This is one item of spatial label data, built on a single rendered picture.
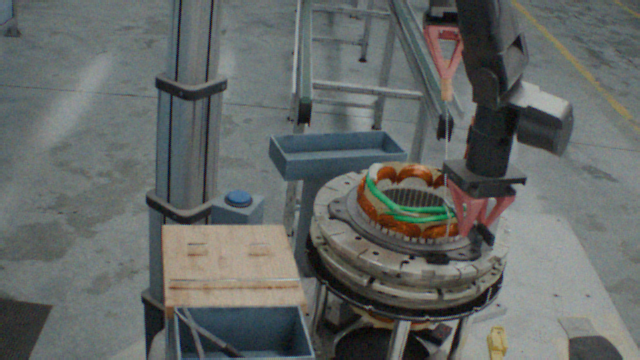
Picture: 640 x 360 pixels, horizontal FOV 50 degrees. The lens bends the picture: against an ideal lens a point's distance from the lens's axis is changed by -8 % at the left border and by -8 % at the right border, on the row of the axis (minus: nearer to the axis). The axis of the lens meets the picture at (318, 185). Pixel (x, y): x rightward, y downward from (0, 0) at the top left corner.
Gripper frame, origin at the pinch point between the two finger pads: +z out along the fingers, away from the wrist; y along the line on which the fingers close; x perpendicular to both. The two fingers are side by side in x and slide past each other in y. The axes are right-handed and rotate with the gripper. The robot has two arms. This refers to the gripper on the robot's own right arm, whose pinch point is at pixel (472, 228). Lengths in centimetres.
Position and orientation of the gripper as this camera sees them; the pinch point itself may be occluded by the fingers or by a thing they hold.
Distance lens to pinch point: 101.8
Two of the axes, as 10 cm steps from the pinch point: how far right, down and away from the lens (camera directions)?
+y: 9.4, -0.6, 3.5
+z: -1.0, 8.9, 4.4
